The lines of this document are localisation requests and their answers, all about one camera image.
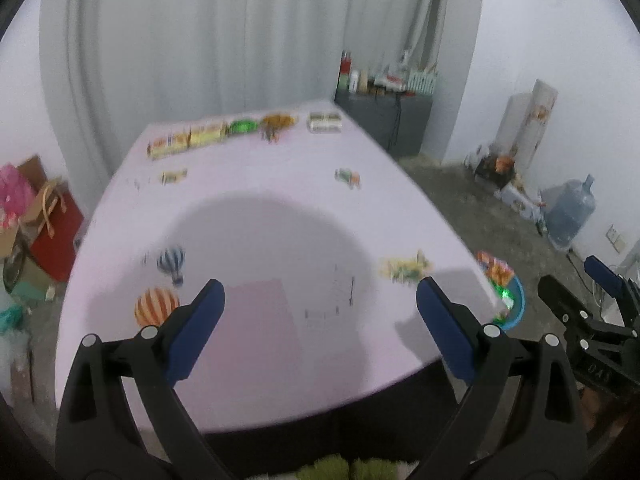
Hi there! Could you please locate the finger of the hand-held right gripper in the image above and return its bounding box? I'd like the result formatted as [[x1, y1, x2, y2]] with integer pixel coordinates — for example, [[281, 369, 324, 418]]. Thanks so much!
[[584, 255, 640, 321], [537, 275, 596, 331]]

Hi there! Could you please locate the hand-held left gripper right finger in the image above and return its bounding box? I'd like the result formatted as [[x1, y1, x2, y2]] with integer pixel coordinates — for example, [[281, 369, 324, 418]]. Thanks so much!
[[415, 276, 587, 480]]

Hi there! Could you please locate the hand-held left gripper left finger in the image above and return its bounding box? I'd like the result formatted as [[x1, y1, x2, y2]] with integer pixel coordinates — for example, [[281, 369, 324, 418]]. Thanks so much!
[[55, 279, 236, 480]]

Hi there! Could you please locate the blue mesh wastebasket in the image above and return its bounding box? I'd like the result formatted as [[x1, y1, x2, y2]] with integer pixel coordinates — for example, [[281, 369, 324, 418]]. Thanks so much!
[[474, 251, 526, 332]]

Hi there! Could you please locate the person's right forearm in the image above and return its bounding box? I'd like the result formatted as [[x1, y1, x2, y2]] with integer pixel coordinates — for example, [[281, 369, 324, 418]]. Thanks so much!
[[580, 387, 632, 442]]

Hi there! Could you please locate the blue water jug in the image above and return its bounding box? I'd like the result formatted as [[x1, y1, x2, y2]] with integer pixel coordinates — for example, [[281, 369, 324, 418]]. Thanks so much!
[[544, 173, 598, 249]]

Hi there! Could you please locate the white flat printed box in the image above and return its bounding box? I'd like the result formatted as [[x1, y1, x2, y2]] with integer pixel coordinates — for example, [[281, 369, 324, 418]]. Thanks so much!
[[499, 182, 546, 221]]

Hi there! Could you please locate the dark snack bag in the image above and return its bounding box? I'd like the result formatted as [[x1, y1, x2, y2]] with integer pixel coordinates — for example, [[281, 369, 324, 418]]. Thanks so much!
[[473, 152, 516, 186]]

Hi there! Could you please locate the white printed roll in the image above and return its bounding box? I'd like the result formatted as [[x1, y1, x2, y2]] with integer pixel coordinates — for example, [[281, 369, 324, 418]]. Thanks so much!
[[497, 78, 559, 171]]

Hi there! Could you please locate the fluffy white green cushion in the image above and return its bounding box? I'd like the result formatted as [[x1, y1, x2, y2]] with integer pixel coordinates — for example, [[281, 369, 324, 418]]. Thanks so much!
[[294, 452, 396, 480]]

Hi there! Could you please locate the yellow biscuit pack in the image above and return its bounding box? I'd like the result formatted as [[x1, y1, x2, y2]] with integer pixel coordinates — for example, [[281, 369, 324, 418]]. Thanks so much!
[[147, 132, 190, 160], [188, 122, 227, 149]]

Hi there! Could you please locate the green foil candy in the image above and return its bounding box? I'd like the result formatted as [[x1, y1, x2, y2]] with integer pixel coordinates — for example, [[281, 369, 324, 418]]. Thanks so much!
[[227, 118, 260, 137]]

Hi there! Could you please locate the grey cabinet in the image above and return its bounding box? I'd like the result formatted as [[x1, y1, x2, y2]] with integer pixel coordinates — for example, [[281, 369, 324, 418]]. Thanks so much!
[[333, 90, 434, 158]]

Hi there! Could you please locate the gold foil candy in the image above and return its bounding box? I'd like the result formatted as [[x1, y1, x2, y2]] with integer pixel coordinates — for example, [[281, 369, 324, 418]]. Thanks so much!
[[259, 112, 297, 134]]

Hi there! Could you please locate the pink plastic bag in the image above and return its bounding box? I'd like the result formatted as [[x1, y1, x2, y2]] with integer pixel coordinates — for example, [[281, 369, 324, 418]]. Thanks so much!
[[0, 163, 36, 231]]

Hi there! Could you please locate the brown cardboard piece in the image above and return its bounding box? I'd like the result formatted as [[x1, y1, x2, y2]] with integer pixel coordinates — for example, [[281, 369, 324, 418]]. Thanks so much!
[[17, 154, 49, 182]]

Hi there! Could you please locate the small brown white box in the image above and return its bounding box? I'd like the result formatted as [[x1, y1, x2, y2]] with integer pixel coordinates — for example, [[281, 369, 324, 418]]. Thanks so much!
[[306, 111, 344, 135]]

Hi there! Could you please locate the green picket fence basket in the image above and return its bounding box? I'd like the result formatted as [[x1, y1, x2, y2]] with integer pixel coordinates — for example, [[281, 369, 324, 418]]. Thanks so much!
[[407, 68, 440, 97]]

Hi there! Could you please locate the grey white curtain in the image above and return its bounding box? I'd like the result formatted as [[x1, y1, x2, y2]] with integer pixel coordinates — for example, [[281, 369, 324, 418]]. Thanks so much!
[[40, 0, 487, 187]]

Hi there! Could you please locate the black floor cable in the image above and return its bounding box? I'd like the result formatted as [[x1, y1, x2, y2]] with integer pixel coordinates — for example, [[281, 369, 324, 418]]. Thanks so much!
[[564, 249, 594, 281]]

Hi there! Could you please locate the wall socket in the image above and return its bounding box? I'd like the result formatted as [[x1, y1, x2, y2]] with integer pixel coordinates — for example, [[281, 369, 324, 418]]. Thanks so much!
[[604, 224, 626, 254]]

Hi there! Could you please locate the red paper bag with handles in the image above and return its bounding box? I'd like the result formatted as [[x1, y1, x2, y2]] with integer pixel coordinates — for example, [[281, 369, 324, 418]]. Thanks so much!
[[29, 177, 86, 284]]

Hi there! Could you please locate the black hanging cable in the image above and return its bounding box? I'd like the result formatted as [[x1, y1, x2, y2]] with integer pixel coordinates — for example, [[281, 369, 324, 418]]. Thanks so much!
[[392, 94, 404, 154]]

